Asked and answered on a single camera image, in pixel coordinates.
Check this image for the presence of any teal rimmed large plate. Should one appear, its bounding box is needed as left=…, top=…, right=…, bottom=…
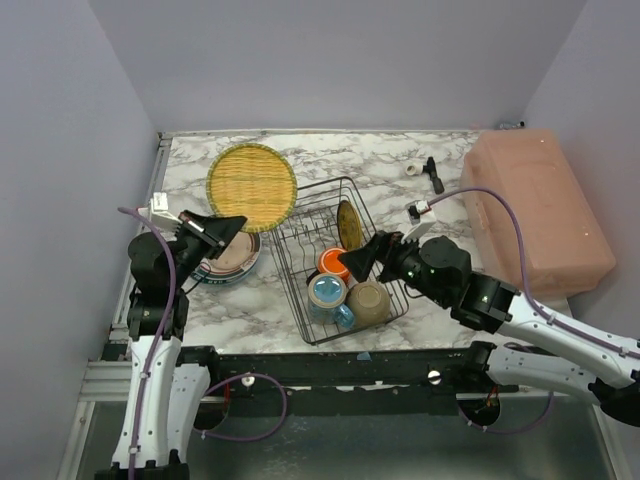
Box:
left=191, top=232, right=261, bottom=285

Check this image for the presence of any aluminium side rail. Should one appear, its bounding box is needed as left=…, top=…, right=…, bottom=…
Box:
left=109, top=132, right=174, bottom=341

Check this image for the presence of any yellow patterned plate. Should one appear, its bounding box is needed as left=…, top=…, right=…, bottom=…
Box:
left=336, top=200, right=364, bottom=251

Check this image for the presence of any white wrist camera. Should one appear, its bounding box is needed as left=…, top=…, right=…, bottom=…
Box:
left=402, top=200, right=437, bottom=243
left=137, top=192, right=181, bottom=232

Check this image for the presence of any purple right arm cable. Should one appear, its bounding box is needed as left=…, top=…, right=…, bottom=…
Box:
left=427, top=186, right=640, bottom=359

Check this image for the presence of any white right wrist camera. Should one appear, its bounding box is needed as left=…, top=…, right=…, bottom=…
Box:
left=402, top=200, right=437, bottom=243

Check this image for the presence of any beige ceramic bowl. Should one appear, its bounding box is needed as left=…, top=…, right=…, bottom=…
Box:
left=346, top=281, right=391, bottom=328

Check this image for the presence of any black and white pipe fitting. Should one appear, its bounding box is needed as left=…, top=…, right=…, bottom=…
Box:
left=405, top=156, right=445, bottom=195

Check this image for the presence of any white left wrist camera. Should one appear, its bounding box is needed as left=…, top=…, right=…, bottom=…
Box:
left=137, top=192, right=181, bottom=232

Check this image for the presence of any yellow woven bamboo plate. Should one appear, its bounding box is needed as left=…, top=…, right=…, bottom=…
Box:
left=205, top=143, right=298, bottom=233

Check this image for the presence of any dark wire dish rack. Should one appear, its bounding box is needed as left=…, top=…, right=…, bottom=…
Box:
left=270, top=176, right=378, bottom=345

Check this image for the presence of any black front table rail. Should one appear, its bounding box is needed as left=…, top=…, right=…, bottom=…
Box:
left=197, top=347, right=496, bottom=417

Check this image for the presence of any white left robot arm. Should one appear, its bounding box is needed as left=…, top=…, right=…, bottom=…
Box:
left=94, top=208, right=247, bottom=479

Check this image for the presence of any orange mug black handle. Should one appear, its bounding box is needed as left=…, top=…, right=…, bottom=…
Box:
left=306, top=247, right=351, bottom=285

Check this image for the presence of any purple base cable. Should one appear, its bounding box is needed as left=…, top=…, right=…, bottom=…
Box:
left=194, top=372, right=289, bottom=443
left=457, top=344, right=555, bottom=435

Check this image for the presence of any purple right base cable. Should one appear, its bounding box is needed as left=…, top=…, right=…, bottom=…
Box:
left=457, top=344, right=555, bottom=435

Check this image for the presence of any pink plastic storage box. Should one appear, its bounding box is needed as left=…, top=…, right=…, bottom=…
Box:
left=460, top=129, right=616, bottom=300

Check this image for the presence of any blue butterfly mug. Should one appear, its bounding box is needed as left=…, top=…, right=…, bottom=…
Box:
left=307, top=273, right=355, bottom=329

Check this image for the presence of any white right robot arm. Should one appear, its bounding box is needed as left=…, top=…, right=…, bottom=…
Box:
left=338, top=231, right=639, bottom=426

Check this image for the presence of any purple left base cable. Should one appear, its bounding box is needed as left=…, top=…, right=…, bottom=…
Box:
left=194, top=372, right=289, bottom=443

